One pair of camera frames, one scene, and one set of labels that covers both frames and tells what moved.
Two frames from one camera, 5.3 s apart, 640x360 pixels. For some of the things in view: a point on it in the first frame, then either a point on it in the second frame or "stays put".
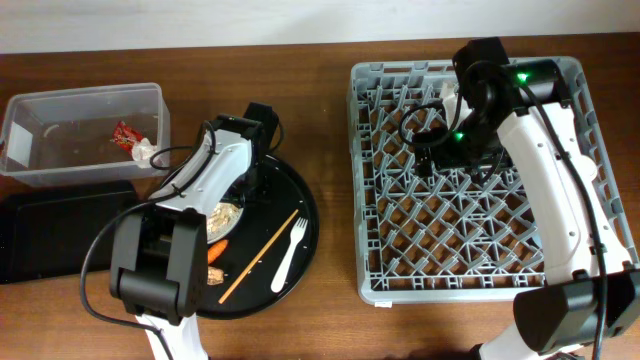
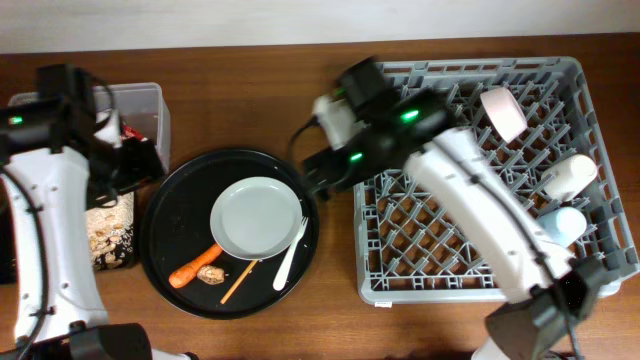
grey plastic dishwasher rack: [449, 238] stays put
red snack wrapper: [125, 136] stays put
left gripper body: [258, 184] -> [129, 166]
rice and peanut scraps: [221, 219] -> [110, 231]
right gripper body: [471, 145] -> [361, 156]
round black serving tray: [271, 251] stays put
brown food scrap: [214, 275] stays put
